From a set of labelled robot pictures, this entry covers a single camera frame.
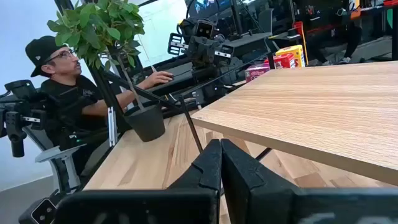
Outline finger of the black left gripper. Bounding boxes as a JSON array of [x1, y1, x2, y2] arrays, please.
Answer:
[[187, 36, 203, 67], [201, 37, 217, 67]]

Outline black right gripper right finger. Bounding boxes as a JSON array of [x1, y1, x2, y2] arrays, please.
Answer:
[[220, 138, 398, 224]]

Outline red cereal box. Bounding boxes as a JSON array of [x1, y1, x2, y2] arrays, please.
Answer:
[[264, 53, 296, 70]]

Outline eyeglasses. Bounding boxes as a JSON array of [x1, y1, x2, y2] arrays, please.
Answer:
[[43, 49, 78, 65]]

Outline computer monitor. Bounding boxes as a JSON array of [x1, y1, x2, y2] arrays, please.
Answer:
[[185, 0, 233, 18]]

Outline silver aluminium bracket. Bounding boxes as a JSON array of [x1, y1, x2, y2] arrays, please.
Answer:
[[107, 106, 118, 147]]

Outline purple Raisin Bran box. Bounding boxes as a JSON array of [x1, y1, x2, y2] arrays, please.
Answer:
[[244, 63, 271, 83]]

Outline green plant in black pot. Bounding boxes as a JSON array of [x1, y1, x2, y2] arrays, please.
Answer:
[[46, 0, 166, 143]]

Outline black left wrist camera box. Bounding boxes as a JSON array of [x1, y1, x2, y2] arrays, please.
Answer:
[[195, 19, 216, 40]]

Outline person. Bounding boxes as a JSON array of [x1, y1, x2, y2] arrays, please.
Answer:
[[306, 20, 364, 66], [25, 35, 175, 177]]

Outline yellow cereal box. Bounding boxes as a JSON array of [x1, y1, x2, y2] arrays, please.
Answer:
[[275, 44, 306, 68]]

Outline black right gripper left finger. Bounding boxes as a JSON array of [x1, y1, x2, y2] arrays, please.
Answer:
[[53, 139, 223, 224]]

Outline black cap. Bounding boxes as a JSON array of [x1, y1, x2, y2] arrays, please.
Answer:
[[25, 35, 68, 78]]

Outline grey desk with mouse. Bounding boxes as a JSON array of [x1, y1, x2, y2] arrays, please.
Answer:
[[141, 61, 200, 97]]

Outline grey office chair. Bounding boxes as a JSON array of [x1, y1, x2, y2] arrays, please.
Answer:
[[23, 124, 88, 195]]

